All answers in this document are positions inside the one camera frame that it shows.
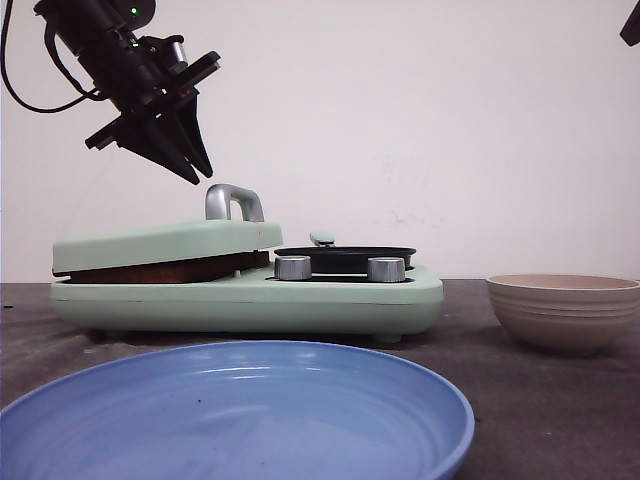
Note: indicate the blue round plate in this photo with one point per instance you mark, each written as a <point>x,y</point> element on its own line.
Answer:
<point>241,410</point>

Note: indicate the silver control knob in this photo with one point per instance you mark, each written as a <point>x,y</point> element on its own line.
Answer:
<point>386,270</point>
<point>293,268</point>

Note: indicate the left silver control knob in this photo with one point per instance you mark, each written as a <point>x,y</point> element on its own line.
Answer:
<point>293,268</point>

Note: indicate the breakfast maker hinged lid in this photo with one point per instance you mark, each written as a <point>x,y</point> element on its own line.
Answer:
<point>234,223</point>

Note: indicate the mint green breakfast maker base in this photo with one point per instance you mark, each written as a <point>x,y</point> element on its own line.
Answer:
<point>256,302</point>

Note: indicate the white bread slice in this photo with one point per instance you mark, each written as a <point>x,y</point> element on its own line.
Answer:
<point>172,272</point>

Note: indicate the black round frying pan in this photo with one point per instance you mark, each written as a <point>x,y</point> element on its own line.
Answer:
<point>326,257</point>

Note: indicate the beige ribbed bowl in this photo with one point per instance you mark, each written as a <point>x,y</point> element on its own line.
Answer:
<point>563,313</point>

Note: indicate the right silver control knob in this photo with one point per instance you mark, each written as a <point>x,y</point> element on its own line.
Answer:
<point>386,270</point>

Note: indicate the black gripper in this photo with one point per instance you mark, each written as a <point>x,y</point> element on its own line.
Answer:
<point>149,81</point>

